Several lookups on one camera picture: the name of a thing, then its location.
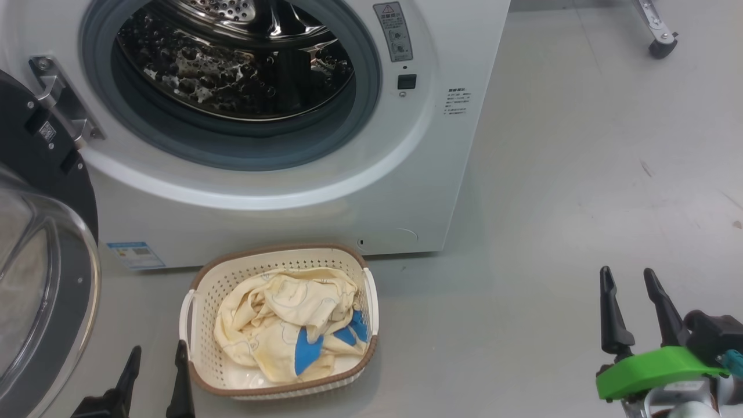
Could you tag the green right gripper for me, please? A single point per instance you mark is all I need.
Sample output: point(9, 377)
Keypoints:
point(656, 371)

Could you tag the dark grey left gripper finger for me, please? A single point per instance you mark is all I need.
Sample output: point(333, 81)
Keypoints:
point(181, 389)
point(129, 377)

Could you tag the dark round glass washer door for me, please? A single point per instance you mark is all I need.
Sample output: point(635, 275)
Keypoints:
point(40, 302)

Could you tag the cream perforated laundry basket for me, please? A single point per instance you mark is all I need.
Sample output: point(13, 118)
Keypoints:
point(203, 360)

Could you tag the white front-load washing machine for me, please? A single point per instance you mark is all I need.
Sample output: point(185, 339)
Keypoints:
point(290, 215)

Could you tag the grey rubber door gasket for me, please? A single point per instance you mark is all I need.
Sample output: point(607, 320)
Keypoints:
point(232, 148)

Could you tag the metal door hinge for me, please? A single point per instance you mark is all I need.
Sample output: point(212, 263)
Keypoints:
point(64, 98)

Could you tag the blue energy label sticker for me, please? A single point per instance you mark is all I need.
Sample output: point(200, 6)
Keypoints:
point(136, 255)

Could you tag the small QR code sticker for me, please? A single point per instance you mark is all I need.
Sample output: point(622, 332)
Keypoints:
point(47, 132)

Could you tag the printed text sticker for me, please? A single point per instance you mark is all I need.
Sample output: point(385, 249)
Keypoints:
point(457, 101)

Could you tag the grey stand leg with caster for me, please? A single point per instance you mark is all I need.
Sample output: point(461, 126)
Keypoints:
point(656, 29)

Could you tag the steel washer drum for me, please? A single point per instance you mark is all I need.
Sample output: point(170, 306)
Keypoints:
point(232, 75)

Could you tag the grey warning sticker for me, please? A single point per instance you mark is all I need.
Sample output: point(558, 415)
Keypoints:
point(393, 32)

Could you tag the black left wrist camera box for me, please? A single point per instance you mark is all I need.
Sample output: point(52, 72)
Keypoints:
point(98, 409)

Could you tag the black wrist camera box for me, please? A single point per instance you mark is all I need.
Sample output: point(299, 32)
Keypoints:
point(717, 334)
point(98, 409)

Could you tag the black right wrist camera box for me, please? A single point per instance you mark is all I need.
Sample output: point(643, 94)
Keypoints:
point(717, 334)

